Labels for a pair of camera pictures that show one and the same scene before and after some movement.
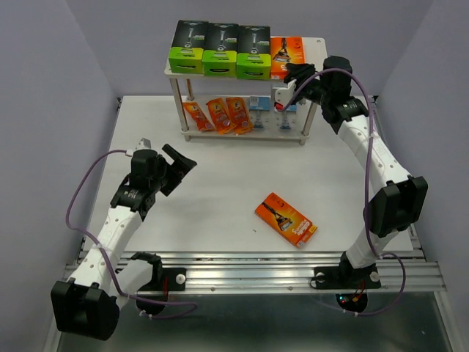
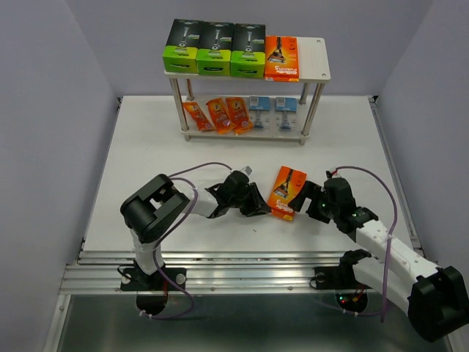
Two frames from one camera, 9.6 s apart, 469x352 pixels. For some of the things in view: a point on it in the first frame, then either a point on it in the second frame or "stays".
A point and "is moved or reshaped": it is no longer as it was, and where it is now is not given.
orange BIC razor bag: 239,115 stays
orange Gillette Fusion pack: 286,220 → 285,187
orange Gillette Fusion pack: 285,50 is moved or reshaped
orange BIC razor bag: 220,116 stays
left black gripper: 181,164 → 257,205
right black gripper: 297,72 → 311,191
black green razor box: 186,53 is moved or reshaped
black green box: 220,56 is moved or reshaped
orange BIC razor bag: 195,111 stays
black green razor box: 253,59 is moved or reshaped
